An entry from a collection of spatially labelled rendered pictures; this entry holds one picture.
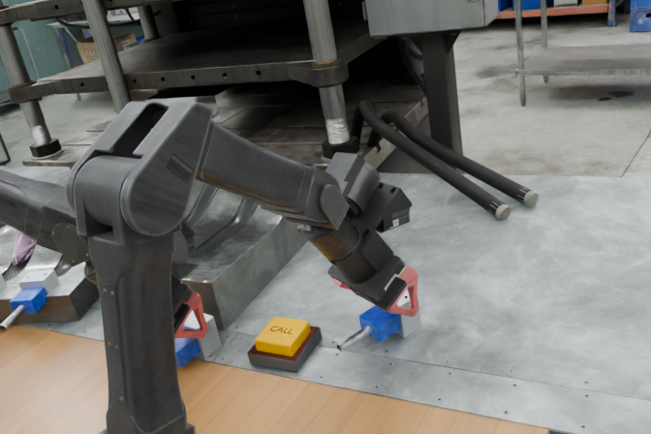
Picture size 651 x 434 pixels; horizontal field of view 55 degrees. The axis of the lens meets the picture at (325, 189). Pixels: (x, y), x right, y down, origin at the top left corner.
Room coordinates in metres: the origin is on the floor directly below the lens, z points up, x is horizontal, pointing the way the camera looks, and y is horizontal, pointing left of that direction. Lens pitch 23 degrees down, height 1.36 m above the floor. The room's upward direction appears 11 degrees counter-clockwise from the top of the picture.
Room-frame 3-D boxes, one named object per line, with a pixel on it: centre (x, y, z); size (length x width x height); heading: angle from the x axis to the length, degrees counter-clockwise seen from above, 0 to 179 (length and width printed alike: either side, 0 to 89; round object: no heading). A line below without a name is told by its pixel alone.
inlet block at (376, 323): (0.74, -0.03, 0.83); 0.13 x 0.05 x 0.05; 123
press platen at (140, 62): (2.17, 0.25, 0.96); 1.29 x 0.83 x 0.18; 60
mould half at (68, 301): (1.22, 0.54, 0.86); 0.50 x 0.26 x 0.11; 167
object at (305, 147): (2.17, 0.26, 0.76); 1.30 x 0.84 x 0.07; 60
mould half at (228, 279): (1.12, 0.19, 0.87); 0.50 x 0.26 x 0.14; 150
